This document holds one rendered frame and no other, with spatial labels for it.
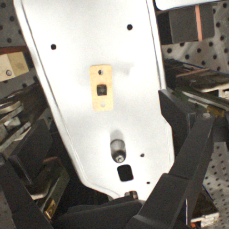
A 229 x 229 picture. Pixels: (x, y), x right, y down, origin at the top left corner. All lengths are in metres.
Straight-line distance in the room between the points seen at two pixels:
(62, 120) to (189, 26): 0.29
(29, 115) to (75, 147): 0.11
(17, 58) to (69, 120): 0.14
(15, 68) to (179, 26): 0.28
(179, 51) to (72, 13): 0.44
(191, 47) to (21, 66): 0.55
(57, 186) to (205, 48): 0.63
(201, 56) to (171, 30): 0.37
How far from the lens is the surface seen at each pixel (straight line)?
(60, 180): 0.41
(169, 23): 0.35
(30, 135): 0.17
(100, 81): 0.30
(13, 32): 0.67
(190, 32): 0.37
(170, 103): 0.16
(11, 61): 0.28
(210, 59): 0.72
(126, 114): 0.33
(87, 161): 0.39
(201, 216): 0.55
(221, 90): 0.34
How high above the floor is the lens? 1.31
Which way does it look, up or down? 67 degrees down
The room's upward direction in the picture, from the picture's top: 169 degrees clockwise
